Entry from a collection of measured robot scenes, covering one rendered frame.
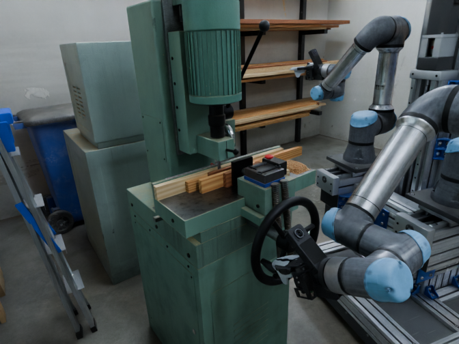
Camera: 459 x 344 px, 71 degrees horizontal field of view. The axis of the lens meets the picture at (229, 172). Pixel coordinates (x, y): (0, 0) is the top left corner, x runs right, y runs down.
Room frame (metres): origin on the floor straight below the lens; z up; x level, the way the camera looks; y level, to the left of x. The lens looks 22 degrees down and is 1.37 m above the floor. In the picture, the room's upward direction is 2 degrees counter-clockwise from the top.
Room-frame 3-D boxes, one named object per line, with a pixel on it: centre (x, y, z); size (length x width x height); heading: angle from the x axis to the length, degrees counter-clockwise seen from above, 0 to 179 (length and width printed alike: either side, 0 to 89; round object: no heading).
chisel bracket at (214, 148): (1.11, 0.05, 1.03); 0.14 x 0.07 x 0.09; 37
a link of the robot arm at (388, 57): (1.58, -0.76, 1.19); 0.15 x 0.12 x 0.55; 124
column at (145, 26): (1.33, 0.21, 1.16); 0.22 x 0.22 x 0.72; 37
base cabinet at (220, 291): (1.19, 0.11, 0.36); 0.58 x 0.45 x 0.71; 37
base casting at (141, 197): (1.20, 0.11, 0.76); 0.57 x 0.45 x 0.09; 37
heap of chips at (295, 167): (1.21, -0.25, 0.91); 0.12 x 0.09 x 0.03; 37
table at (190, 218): (1.04, -0.07, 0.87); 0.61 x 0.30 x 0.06; 127
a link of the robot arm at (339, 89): (1.79, -0.60, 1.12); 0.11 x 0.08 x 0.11; 124
